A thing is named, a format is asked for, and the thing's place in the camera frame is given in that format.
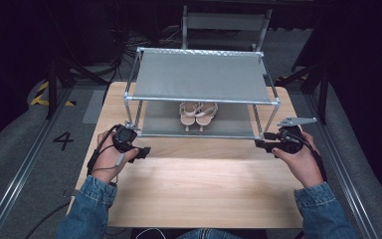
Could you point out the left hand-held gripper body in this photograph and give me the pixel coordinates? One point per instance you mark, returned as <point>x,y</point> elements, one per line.
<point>124,136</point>

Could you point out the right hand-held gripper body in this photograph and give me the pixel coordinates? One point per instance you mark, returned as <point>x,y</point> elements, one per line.
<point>290,139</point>

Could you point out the white heeled sandal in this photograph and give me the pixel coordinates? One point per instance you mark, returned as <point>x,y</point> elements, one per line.
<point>206,114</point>
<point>189,113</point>

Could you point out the grey metal shoe rack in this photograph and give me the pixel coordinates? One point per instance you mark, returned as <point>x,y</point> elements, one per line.
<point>200,74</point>

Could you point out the person's left hand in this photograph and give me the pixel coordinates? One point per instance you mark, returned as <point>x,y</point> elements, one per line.
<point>109,161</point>

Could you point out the person's right hand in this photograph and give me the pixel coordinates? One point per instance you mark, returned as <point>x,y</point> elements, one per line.
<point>300,164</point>

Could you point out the black tripod stand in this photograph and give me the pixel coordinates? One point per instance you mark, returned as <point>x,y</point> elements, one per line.
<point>59,78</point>
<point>315,83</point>

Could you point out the person's denim legs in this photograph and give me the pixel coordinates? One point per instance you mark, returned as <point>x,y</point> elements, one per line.
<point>209,234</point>

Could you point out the grey metal frame stand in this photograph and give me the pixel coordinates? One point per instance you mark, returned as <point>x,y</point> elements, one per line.
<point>225,23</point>

